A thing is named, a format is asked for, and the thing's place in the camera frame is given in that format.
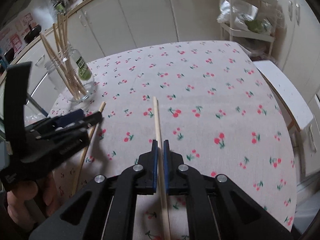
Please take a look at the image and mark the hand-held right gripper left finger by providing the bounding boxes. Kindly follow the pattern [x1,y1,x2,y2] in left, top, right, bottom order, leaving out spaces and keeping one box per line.
[29,140,159,240]

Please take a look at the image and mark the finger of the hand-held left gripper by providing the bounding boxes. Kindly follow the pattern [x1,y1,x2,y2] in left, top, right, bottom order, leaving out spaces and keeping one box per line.
[50,108,86,130]
[37,112,104,141]

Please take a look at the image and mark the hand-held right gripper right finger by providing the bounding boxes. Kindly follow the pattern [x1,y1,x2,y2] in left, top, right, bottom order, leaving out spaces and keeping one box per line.
[162,140,293,240]

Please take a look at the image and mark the green label glass jar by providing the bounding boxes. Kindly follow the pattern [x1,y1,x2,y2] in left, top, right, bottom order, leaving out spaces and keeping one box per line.
[56,43,96,103]

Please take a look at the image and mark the plain wooden chopstick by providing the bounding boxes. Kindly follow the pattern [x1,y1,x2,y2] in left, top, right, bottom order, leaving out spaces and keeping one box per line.
[71,101,106,197]
[152,96,172,240]

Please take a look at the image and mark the person's left hand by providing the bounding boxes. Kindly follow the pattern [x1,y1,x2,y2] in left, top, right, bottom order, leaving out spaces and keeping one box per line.
[6,172,63,221]

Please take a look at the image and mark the bunch of wooden chopsticks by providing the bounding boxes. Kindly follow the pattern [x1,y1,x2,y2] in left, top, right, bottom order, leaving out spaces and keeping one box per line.
[39,12,88,100]

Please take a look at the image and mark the cherry print tablecloth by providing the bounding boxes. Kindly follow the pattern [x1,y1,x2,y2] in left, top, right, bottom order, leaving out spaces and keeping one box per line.
[47,40,298,240]

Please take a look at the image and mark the black wok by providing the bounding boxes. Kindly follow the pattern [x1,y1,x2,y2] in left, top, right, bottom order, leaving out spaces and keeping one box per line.
[23,23,43,43]
[4,47,16,61]

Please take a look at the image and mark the white base cabinets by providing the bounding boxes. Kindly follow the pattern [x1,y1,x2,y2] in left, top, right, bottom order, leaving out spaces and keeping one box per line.
[0,0,225,110]

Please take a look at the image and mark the white wooden stool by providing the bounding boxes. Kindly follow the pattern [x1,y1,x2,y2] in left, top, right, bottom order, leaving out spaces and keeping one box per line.
[252,60,314,153]

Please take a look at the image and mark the white trolley rack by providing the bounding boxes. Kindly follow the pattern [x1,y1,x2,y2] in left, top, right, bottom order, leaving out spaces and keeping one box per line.
[218,0,279,61]

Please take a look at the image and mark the green vegetable bag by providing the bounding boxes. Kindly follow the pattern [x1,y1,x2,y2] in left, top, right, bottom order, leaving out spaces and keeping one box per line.
[244,17,272,34]

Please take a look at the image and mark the white plastic bag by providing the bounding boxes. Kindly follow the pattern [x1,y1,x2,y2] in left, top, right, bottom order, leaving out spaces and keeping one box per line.
[216,0,259,30]

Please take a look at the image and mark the white corner cabinets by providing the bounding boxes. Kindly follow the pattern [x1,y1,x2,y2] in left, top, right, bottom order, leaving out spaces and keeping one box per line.
[272,0,320,178]

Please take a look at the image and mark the red and white wall stickers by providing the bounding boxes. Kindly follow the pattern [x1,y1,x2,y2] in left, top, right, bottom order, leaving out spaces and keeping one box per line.
[0,12,36,56]

